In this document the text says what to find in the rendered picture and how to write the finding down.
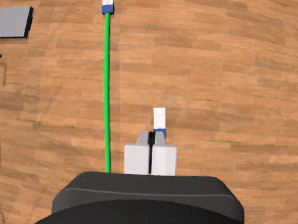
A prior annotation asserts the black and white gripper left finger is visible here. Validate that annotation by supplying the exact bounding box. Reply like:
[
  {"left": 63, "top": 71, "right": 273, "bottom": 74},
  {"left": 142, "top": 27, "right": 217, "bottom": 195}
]
[{"left": 124, "top": 131, "right": 152, "bottom": 175}]

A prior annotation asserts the green cable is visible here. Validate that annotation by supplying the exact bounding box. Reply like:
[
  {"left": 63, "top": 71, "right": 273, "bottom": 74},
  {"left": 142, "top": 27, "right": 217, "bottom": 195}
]
[{"left": 104, "top": 13, "right": 111, "bottom": 172}]

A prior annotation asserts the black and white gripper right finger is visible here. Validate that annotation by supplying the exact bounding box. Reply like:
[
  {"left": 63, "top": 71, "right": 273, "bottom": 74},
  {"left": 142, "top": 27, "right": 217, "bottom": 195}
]
[{"left": 150, "top": 131, "right": 178, "bottom": 176}]

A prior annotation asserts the white plug with blue boot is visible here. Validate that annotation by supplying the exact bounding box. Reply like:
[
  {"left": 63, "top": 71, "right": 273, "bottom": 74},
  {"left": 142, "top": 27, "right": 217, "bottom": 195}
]
[{"left": 101, "top": 0, "right": 114, "bottom": 15}]

